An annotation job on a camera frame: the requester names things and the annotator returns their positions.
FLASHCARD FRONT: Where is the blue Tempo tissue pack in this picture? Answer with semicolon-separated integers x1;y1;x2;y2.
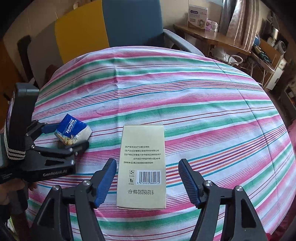
54;114;92;146

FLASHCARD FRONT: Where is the person's left hand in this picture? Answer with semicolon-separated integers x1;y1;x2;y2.
0;178;38;205

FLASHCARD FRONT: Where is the dark red pillow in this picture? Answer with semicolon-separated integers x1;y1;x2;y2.
43;64;59;86

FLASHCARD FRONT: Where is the striped pink green bedsheet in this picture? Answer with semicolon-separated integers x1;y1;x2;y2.
25;46;296;241

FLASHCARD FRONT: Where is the grey yellow blue headboard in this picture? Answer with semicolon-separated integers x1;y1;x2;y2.
28;0;166;88

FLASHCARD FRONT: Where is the wooden desk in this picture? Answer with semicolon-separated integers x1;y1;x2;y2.
173;24;251;60

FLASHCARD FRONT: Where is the white product box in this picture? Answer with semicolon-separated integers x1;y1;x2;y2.
188;4;208;30

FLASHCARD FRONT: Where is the pink floral curtain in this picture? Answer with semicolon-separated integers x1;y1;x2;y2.
218;0;259;52

